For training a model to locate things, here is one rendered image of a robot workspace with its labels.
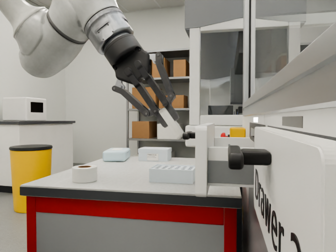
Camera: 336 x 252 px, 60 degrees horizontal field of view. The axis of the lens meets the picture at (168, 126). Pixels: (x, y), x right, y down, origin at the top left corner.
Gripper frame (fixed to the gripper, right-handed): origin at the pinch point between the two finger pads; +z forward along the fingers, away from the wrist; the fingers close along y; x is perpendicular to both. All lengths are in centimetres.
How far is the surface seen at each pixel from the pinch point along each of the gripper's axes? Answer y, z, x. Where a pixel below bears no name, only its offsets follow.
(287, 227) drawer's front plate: 8.6, 13.1, -39.3
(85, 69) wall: -148, -214, 440
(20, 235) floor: -177, -10, 144
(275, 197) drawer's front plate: 9.1, 12.5, -34.9
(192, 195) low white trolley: -7.5, 15.9, 10.1
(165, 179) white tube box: -13.8, 9.7, 20.1
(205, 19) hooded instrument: 28, -38, 80
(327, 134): 13.5, 9.3, -40.8
